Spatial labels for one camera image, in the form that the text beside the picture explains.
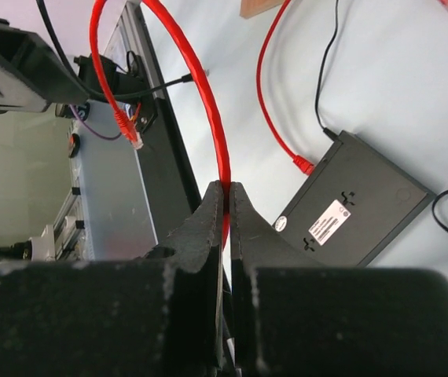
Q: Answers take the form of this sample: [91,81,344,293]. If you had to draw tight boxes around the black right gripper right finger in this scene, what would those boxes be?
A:
[230,182,448,376]

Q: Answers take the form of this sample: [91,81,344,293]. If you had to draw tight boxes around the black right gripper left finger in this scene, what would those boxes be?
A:
[0,182,224,376]

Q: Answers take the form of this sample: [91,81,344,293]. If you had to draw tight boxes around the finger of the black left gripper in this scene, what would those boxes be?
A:
[0,18,88,114]

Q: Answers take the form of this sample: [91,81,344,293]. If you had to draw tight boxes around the small black network switch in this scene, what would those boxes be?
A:
[273,131,434,267]

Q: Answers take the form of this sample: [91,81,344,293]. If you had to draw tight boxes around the red ethernet cable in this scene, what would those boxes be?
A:
[89,0,233,256]
[255,0,316,176]

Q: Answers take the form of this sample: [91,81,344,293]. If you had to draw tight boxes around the thin black power cable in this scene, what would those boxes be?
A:
[313,0,448,249]

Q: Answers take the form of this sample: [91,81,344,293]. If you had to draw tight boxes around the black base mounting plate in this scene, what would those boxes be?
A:
[72,0,204,260]

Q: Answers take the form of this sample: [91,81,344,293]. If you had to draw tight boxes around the bamboo wooden board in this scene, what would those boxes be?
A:
[240,0,285,19]

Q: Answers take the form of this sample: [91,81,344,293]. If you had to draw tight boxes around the thick black cable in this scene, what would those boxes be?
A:
[35,0,192,104]

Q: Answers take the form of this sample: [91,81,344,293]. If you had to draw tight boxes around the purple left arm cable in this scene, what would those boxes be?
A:
[70,104,123,141]

